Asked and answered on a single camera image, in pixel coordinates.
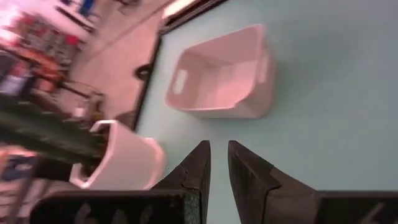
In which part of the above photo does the green cactus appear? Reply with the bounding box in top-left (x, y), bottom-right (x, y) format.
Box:
top-left (0, 96), bottom-right (109, 167)

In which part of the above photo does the white hexagonal plant pot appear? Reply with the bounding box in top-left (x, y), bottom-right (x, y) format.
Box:
top-left (68, 119), bottom-right (167, 191)

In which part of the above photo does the black metal table frame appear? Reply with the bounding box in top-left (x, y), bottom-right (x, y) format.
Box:
top-left (132, 0), bottom-right (229, 131)

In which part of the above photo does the teal table mat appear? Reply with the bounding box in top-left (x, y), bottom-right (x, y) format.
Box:
top-left (135, 0), bottom-right (398, 224)

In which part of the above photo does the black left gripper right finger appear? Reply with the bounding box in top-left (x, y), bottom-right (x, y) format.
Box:
top-left (228, 139), bottom-right (398, 224)

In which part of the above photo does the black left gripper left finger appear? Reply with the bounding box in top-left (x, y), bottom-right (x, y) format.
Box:
top-left (29, 139), bottom-right (212, 224)

